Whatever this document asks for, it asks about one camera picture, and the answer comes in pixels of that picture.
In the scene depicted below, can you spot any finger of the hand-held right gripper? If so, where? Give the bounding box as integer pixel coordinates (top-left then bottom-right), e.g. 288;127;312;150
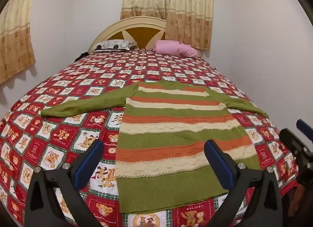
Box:
296;119;313;142
279;129;313;166

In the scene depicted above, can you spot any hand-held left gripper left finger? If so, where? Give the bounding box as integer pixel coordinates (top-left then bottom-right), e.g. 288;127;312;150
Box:
26;140;104;227

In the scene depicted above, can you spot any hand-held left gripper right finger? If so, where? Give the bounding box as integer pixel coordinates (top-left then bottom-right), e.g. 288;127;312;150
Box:
204;140;284;227

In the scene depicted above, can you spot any green orange striped knit sweater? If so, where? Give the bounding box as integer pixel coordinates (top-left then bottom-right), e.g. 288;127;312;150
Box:
40;80;269;214

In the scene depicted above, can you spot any person's right hand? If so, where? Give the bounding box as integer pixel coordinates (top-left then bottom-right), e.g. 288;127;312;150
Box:
288;184;305;218

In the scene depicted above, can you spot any red printed bear blanket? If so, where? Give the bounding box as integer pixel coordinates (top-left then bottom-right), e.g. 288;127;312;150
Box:
0;47;301;227

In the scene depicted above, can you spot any black object beside bed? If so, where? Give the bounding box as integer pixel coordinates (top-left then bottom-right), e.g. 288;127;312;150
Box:
73;51;90;62

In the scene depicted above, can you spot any white grey patterned pillow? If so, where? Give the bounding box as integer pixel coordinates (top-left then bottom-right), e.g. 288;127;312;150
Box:
93;39;137;52

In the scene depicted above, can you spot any pink pillow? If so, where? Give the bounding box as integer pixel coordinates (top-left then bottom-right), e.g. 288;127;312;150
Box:
154;40;199;58

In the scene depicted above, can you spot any beige floral side curtain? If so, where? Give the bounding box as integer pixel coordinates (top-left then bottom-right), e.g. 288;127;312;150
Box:
0;0;37;84

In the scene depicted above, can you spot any cream wooden bed headboard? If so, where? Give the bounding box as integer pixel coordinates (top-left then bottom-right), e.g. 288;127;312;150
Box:
88;16;202;57

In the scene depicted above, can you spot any beige floral wide curtain panel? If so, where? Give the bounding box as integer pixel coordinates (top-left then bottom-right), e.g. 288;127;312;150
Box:
165;0;216;51

